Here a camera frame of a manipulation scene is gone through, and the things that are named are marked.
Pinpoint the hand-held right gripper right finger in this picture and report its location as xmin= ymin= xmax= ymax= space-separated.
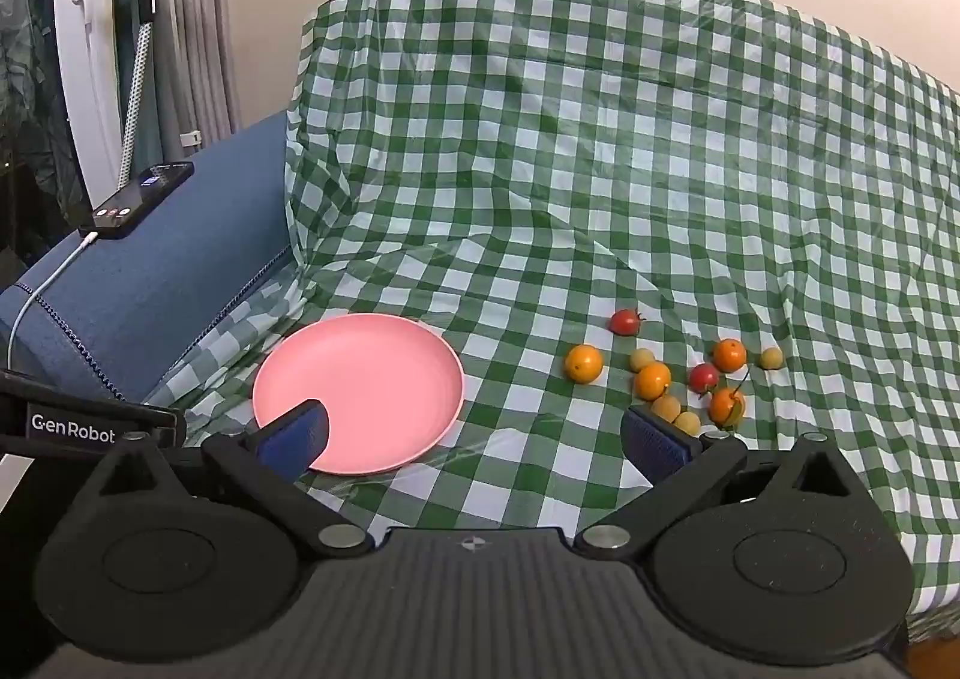
xmin=574 ymin=405 xmax=863 ymax=560

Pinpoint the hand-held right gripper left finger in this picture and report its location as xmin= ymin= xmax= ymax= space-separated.
xmin=90 ymin=400 xmax=376 ymax=561

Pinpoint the leafy small orange mandarin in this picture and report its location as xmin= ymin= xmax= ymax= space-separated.
xmin=708 ymin=367 xmax=751 ymax=429

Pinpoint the pink plate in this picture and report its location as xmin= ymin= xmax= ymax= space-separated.
xmin=252 ymin=313 xmax=466 ymax=477

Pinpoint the black smartphone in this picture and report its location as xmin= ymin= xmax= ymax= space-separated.
xmin=79 ymin=161 xmax=196 ymax=241

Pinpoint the green checked tablecloth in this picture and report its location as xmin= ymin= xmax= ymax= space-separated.
xmin=146 ymin=0 xmax=960 ymax=642

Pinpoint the white charging cable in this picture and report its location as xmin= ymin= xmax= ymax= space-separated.
xmin=6 ymin=232 xmax=98 ymax=372

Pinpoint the braided patterned cable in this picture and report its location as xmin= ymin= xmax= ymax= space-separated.
xmin=118 ymin=22 xmax=155 ymax=189

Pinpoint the white ring light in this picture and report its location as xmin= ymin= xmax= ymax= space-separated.
xmin=52 ymin=0 xmax=162 ymax=215

